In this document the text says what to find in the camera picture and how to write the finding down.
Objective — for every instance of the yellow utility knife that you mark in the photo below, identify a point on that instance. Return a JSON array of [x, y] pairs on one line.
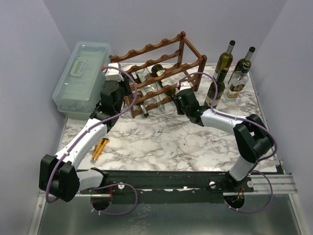
[[99, 149]]

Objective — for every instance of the black metal base rail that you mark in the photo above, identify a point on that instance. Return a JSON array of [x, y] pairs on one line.
[[160, 198]]

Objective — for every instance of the aluminium extrusion rail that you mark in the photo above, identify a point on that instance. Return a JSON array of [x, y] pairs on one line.
[[255, 183]]

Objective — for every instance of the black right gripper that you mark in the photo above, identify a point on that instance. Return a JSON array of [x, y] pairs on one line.
[[178, 98]]

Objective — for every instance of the green bottle brown label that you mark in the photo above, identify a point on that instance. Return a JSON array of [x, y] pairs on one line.
[[141, 104]]

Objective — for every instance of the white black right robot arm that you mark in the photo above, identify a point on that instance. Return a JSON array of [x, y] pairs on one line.
[[252, 138]]

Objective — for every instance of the clear glass wine bottle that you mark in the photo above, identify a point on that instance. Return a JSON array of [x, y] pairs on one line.
[[142, 75]]

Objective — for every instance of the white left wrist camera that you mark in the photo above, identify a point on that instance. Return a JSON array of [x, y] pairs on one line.
[[112, 74]]

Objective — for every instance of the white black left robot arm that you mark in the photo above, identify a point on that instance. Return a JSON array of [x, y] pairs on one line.
[[58, 173]]

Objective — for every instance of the translucent green plastic toolbox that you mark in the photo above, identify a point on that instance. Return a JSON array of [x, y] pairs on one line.
[[78, 89]]

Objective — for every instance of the brown wooden wine rack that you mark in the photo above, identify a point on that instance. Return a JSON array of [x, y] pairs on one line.
[[165, 67]]

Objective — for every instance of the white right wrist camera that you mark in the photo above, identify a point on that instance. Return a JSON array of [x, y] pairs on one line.
[[183, 86]]

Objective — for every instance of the clear bottle black cap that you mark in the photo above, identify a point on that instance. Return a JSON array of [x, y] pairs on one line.
[[237, 83]]

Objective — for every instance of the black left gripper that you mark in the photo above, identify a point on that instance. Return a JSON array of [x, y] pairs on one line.
[[125, 83]]

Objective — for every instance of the green bottle silver foil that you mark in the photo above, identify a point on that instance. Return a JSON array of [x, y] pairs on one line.
[[241, 62], [225, 60]]

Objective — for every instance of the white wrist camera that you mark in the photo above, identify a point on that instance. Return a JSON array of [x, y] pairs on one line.
[[183, 86], [112, 74]]

